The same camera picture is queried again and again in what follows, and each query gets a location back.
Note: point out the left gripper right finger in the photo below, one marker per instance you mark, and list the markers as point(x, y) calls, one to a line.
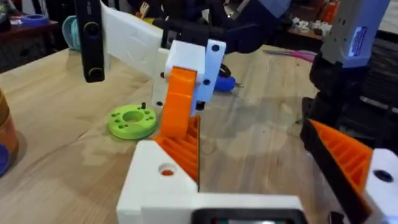
point(348, 161)

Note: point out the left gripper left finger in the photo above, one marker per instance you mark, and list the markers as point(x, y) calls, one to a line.
point(146, 174)

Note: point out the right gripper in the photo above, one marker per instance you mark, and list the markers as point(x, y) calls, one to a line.
point(133, 43)

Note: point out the blue electric screwdriver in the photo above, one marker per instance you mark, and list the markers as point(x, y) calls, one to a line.
point(224, 84)

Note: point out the small black screw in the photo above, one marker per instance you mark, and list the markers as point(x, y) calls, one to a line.
point(143, 105)

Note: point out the green disc with holes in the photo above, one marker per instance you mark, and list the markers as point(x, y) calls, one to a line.
point(118, 127)

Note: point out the wooden fork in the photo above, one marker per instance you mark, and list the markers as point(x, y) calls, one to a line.
point(143, 10)

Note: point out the pink scissors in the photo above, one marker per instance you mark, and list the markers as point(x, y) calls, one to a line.
point(298, 55)

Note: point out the black upright wrist plate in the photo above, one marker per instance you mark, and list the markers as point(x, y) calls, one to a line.
point(90, 46)

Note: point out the heap of small white parts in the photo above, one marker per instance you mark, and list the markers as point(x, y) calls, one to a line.
point(311, 25)

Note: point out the pale teal roll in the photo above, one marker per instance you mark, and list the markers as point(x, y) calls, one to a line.
point(71, 32)

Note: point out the blue round plastic piece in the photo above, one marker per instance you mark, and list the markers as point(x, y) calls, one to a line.
point(3, 158)

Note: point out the orange brown tub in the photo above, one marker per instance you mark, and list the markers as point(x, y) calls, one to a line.
point(7, 124)

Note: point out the dark side table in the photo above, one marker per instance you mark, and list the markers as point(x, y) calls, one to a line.
point(28, 46)

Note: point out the blue tape roll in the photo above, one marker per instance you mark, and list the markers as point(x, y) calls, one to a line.
point(34, 19)

